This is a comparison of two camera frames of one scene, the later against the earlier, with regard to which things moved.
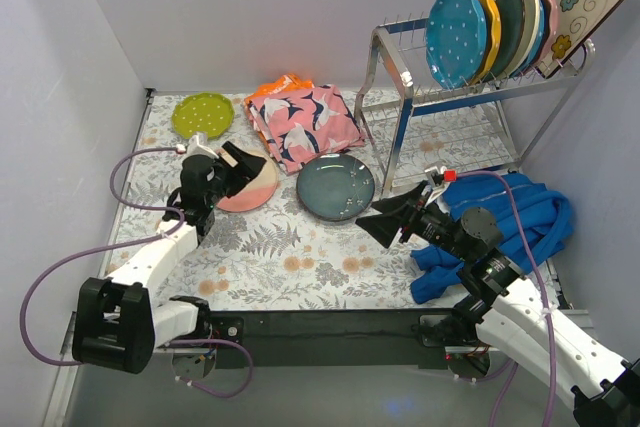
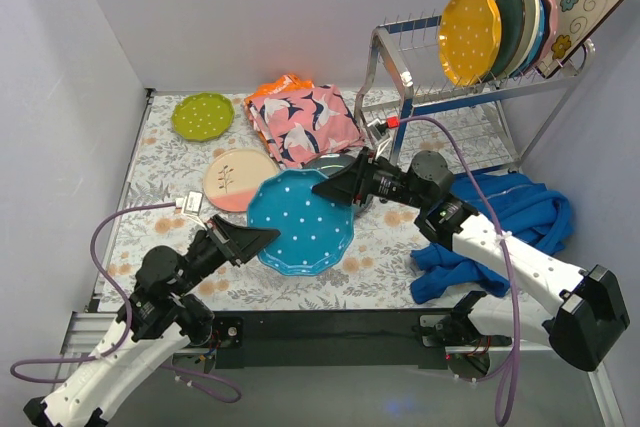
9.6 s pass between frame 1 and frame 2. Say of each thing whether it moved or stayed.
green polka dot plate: stayed
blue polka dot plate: moved
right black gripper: moved
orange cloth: stayed
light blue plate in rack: stayed
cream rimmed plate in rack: stayed
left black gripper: moved
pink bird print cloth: stayed
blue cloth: stayed
